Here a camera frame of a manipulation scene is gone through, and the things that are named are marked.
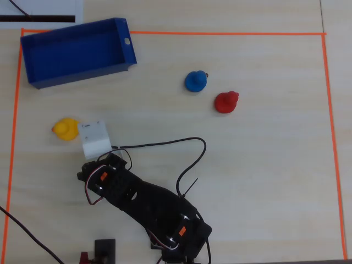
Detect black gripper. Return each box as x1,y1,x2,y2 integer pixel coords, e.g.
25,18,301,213
76,152,141,197

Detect yellow rubber duck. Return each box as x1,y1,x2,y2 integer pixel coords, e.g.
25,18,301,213
51,117,80,141

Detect blue rubber duck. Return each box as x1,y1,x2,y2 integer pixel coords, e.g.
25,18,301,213
184,70,210,93

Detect blue plastic box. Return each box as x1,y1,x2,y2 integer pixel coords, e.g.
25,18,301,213
20,17,138,90

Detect red rubber duck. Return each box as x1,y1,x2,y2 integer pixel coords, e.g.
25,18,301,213
214,91,240,114

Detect black table clamp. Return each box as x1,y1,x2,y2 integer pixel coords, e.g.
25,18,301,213
93,239,117,264

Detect black zip tie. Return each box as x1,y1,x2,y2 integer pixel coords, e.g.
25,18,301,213
183,178,199,197

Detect long orange tape strip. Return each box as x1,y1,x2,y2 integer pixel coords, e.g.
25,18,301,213
21,27,327,36

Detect white red servo wire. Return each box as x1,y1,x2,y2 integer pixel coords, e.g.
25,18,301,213
84,164,108,206

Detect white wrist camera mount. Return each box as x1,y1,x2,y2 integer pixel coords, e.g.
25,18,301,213
77,119,113,160

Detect black camera cable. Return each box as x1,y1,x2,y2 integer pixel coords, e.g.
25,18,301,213
111,136,208,197

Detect thick black cable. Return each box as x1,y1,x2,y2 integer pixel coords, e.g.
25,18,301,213
0,205,65,264

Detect thin dark cable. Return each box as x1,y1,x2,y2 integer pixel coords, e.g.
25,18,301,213
8,0,33,20

